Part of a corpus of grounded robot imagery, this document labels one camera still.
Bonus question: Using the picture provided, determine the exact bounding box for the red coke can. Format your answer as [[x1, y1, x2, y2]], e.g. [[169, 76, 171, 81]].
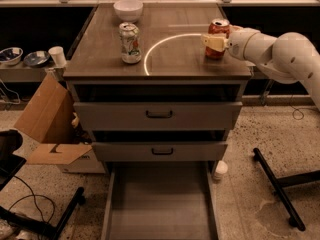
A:
[[205, 19, 230, 59]]

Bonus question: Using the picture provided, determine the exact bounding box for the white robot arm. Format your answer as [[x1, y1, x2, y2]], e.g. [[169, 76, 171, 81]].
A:
[[201, 26, 320, 110]]

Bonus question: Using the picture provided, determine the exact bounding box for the top grey drawer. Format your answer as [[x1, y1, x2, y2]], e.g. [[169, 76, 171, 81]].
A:
[[74, 102, 242, 131]]

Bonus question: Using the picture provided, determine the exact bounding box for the grey drawer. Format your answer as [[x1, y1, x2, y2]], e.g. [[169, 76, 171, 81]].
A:
[[92, 141, 227, 162], [74, 102, 242, 131], [101, 162, 219, 240]]

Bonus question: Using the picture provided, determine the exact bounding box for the white green soda can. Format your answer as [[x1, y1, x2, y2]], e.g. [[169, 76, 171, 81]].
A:
[[119, 22, 141, 64]]

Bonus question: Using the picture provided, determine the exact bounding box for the grey drawer cabinet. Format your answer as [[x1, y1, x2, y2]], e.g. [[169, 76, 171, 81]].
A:
[[62, 2, 254, 240]]

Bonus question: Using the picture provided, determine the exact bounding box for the middle grey drawer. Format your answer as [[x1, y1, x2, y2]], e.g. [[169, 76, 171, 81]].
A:
[[92, 141, 227, 162]]

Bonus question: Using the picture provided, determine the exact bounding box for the bottom grey drawer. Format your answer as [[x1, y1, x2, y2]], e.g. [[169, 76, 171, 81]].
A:
[[101, 162, 219, 240]]

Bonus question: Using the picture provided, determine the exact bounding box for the white ceramic bowl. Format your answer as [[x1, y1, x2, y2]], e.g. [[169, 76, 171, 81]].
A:
[[113, 0, 143, 23]]

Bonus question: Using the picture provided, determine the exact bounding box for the white cup on floor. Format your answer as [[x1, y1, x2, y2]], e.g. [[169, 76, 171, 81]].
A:
[[213, 161, 228, 180]]

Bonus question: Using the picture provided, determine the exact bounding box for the black stand leg right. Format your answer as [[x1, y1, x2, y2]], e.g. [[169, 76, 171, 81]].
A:
[[253, 148, 320, 231]]

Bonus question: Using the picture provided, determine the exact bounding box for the black stand leg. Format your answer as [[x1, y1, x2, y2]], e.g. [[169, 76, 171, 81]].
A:
[[0, 186, 86, 240], [253, 148, 320, 231]]

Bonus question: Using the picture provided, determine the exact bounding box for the white paper cup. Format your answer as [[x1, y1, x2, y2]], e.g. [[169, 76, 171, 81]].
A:
[[48, 46, 67, 68]]

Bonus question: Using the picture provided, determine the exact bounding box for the brown cardboard box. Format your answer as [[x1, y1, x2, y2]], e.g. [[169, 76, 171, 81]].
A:
[[14, 75, 105, 174]]

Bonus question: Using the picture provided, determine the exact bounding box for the black chair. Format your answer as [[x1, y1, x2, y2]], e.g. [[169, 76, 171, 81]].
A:
[[0, 130, 26, 190]]

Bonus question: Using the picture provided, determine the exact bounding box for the black stand leg left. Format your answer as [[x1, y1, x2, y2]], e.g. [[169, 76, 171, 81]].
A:
[[0, 186, 86, 240]]

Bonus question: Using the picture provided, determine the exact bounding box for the black cable on floor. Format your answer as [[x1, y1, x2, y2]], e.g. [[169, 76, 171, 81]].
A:
[[7, 175, 56, 225]]

